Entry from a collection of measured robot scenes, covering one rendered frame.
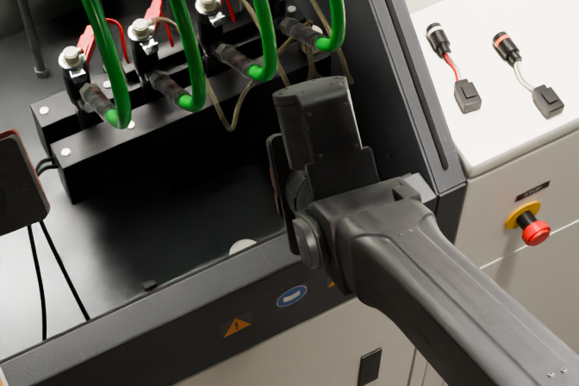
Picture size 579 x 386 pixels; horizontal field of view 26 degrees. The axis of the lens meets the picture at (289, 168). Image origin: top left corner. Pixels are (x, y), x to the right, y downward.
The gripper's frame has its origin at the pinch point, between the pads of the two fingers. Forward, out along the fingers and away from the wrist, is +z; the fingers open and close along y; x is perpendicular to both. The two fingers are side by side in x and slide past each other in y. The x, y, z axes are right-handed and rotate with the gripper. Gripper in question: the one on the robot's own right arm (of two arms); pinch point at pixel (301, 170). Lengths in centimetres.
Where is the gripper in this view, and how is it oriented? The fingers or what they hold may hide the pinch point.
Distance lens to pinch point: 112.2
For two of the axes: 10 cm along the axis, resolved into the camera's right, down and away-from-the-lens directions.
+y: -1.7, -9.6, -2.0
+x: -9.7, 2.0, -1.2
